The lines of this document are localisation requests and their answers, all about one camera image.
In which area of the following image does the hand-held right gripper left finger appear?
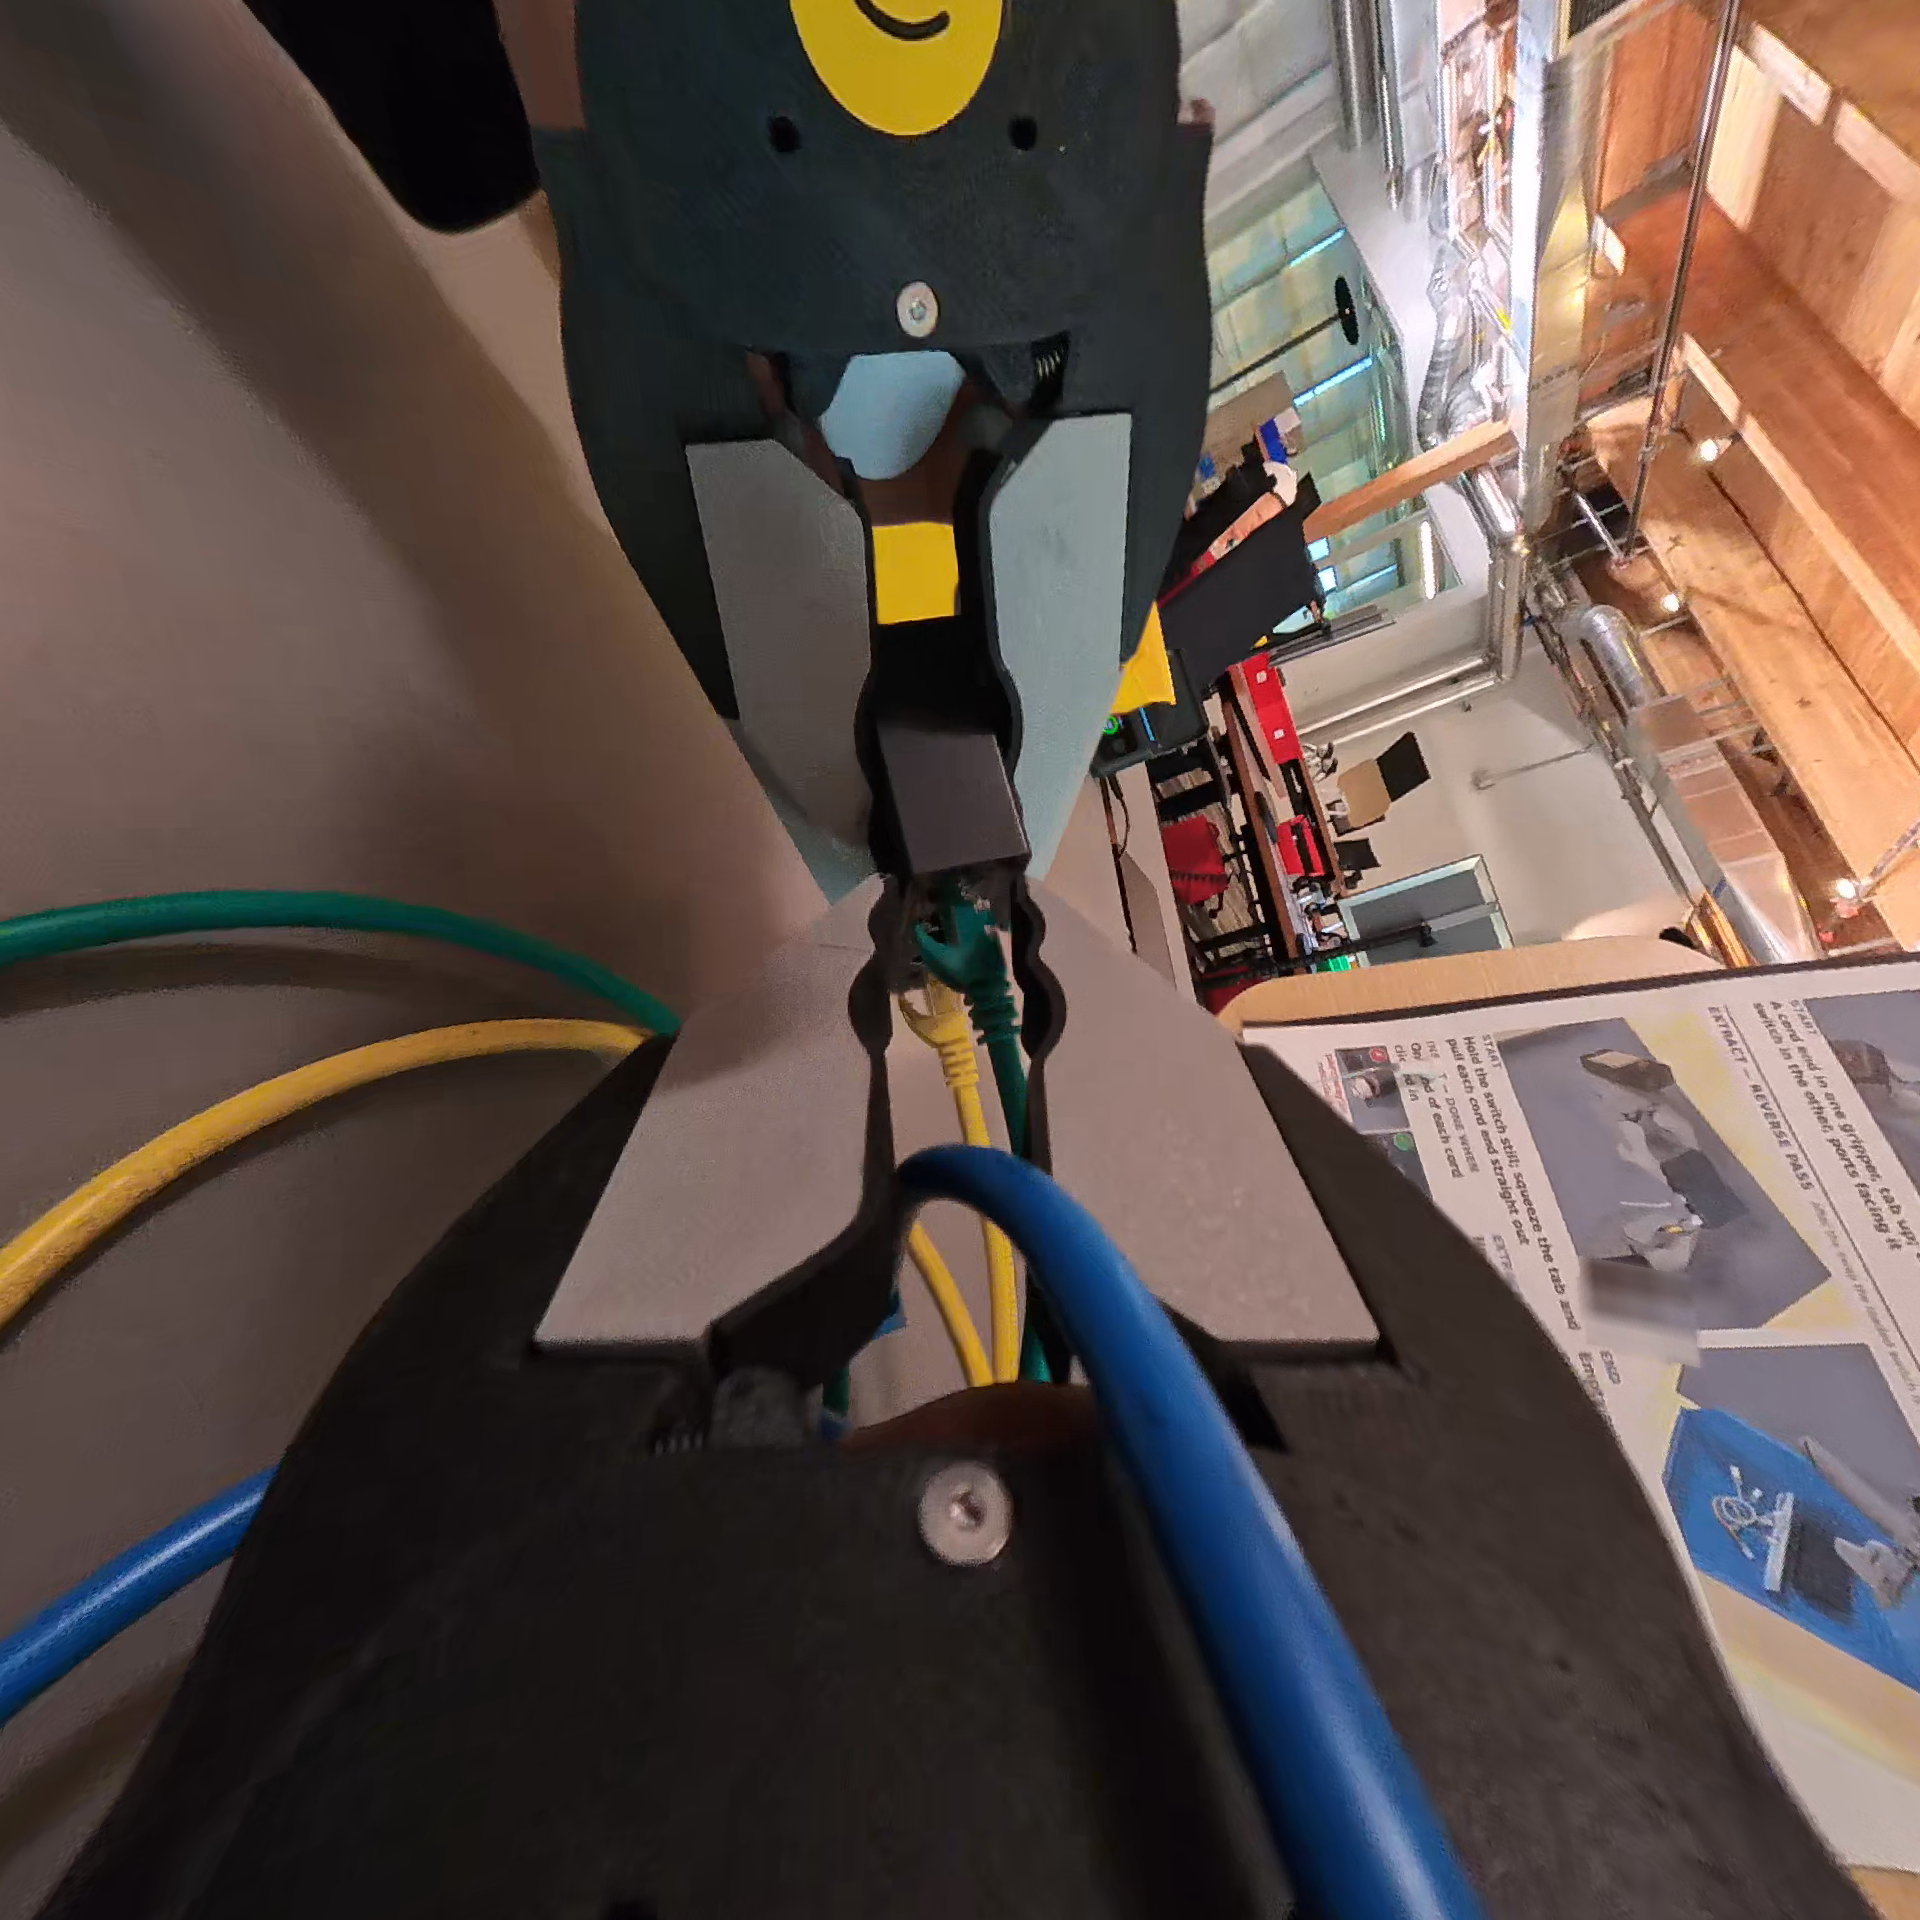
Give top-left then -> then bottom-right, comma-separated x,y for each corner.
533,882 -> 906,1374

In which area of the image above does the blue ethernet cable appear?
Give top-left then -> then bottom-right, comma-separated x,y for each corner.
0,1147 -> 1481,1920

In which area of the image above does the black floor lamp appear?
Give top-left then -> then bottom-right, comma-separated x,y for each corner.
1206,270 -> 1361,396

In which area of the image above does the tan backing board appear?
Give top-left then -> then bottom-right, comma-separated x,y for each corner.
1214,936 -> 1704,1038

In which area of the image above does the red plastic bin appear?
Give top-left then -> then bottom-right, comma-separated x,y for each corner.
1226,661 -> 1301,804

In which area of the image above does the person's left forearm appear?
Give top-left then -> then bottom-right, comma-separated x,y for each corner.
246,0 -> 547,238

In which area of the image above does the black charging case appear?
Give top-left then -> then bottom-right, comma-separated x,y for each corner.
1092,702 -> 1190,778

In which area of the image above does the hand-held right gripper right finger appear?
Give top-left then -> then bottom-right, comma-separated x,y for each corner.
1014,882 -> 1387,1357

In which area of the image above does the black office chair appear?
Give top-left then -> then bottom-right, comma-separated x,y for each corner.
1158,477 -> 1326,681

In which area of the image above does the printed instruction poster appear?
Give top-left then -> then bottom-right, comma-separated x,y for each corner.
1242,952 -> 1920,1878

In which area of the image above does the black ethernet port box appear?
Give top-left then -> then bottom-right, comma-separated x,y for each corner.
867,517 -> 1038,881

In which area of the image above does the yellow ethernet cable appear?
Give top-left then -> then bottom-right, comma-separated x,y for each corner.
0,982 -> 1031,1390

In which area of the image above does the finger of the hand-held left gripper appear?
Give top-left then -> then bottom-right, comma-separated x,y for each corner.
685,437 -> 890,906
974,408 -> 1139,888

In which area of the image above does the green ethernet cable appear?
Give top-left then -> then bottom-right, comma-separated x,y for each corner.
0,875 -> 1060,1390

